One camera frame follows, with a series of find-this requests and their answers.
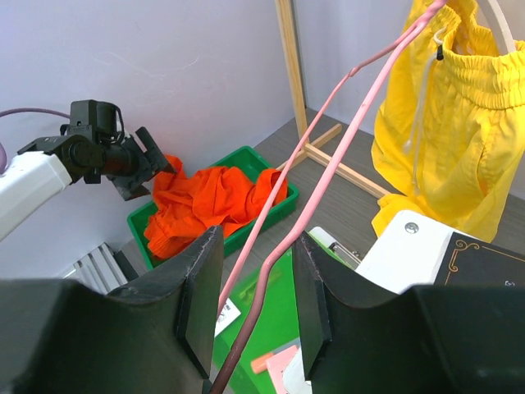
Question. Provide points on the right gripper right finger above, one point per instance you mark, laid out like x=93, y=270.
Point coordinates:
x=357, y=337

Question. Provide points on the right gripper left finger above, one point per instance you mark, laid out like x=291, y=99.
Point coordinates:
x=155, y=334

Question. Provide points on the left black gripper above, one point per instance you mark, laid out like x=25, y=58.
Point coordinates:
x=139, y=167

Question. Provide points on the orange shorts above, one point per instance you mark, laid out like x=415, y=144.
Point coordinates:
x=188, y=206

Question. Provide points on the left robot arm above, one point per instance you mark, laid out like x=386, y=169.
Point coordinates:
x=92, y=145

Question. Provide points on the yellow shorts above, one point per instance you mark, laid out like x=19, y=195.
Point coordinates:
x=449, y=135

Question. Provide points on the white wooden hanger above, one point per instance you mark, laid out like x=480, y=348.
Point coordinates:
x=498, y=25

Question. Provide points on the green clipboard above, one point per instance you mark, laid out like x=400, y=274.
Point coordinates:
x=276, y=330

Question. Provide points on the black hardcover book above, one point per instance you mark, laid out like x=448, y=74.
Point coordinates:
x=468, y=261

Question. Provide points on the wooden clothes rack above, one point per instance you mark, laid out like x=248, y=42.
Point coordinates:
x=312, y=150

